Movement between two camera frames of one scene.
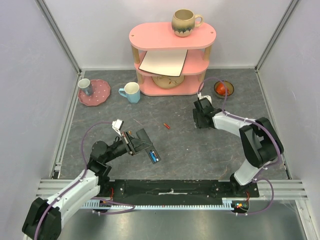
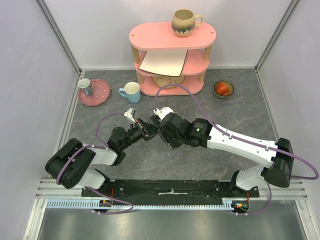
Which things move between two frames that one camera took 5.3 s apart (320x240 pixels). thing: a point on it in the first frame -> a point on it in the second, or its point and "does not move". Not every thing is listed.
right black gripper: x=200 y=119 -> x=165 y=134
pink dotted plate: x=101 y=90 does not move
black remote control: x=154 y=157 -> x=151 y=128
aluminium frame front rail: x=283 y=189 does not move
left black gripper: x=133 y=142 -> x=140 y=126
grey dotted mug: x=84 y=84 does not move
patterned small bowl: x=219 y=89 does not move
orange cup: x=220 y=89 does not move
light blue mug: x=131 y=90 does not move
